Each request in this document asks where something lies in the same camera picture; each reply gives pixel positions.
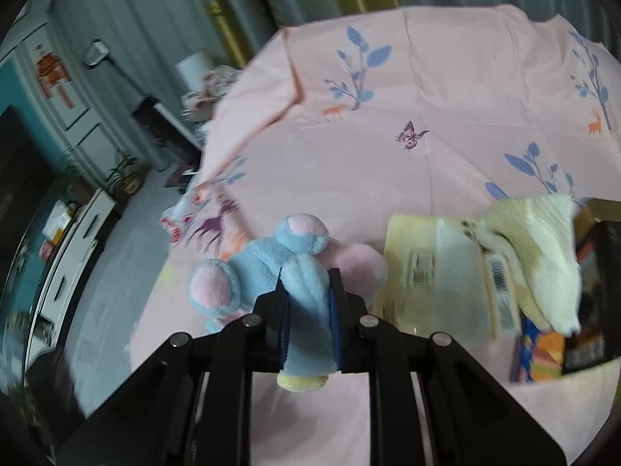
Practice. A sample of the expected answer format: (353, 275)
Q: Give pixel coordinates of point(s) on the white cabinet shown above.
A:
(73, 262)

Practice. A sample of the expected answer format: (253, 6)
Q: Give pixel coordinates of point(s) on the blue floral tissue pack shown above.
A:
(538, 359)

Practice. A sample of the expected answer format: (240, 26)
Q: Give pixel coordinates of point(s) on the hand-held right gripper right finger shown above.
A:
(347, 330)

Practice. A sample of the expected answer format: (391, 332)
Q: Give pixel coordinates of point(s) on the floor lamp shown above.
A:
(94, 52)

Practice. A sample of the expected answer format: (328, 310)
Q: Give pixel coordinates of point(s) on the black side table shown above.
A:
(160, 126)

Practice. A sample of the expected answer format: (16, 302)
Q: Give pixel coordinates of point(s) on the potted plant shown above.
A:
(127, 174)

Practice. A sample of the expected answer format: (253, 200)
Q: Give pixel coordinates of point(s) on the white lampshade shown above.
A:
(194, 70)

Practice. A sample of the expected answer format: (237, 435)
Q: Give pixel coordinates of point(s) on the red wall ornament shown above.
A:
(51, 70)

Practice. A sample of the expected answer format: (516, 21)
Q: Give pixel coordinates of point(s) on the yellow plastic packet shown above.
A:
(436, 262)

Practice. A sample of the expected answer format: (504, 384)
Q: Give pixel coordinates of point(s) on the cream fluffy towel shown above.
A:
(543, 252)

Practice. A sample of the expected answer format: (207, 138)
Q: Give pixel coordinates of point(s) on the pink printed bedsheet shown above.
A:
(436, 107)

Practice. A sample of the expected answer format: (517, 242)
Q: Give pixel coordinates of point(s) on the television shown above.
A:
(19, 179)

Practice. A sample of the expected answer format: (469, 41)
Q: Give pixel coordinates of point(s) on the black box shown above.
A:
(601, 276)

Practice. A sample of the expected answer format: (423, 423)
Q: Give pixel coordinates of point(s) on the grey curtain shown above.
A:
(145, 19)

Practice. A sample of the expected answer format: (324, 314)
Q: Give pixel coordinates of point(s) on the blue plush elephant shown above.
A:
(262, 257)

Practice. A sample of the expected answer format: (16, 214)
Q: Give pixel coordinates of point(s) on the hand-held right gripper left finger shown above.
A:
(269, 320)

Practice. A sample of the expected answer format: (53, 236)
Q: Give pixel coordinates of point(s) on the orange yellow box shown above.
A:
(58, 221)

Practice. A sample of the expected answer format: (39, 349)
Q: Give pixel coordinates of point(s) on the floral patterned cloth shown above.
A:
(208, 87)

